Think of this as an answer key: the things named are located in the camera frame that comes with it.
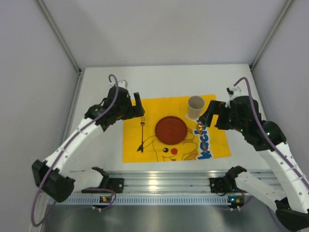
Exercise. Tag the gold fork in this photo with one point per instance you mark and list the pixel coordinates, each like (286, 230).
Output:
(142, 123)

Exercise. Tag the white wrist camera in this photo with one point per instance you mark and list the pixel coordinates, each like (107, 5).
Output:
(122, 84)
(234, 92)

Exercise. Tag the red round plate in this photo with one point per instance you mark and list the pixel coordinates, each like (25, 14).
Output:
(171, 130)

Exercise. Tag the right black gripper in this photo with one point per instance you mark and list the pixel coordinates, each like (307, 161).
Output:
(219, 115)

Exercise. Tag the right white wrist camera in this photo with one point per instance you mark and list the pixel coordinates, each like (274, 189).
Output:
(234, 92)

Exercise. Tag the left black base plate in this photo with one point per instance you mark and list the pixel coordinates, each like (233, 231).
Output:
(114, 184)

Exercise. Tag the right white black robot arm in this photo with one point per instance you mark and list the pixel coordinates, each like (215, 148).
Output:
(291, 203)

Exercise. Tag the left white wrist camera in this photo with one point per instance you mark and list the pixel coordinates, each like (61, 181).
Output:
(122, 84)

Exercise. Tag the aluminium mounting rail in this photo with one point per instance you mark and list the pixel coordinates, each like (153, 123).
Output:
(153, 182)

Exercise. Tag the perforated cable duct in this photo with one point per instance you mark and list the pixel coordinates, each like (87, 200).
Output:
(154, 200)

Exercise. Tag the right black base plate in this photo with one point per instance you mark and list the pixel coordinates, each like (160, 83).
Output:
(225, 185)

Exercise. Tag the beige paper cup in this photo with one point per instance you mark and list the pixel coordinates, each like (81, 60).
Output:
(195, 106)

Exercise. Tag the gold spoon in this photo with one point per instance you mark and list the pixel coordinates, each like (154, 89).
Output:
(199, 129)

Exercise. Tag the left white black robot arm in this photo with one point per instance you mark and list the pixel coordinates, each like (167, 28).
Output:
(73, 149)

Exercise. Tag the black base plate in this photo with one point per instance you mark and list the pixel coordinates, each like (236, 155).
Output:
(225, 185)
(114, 184)

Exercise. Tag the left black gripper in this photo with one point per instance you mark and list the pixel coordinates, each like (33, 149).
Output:
(133, 111)

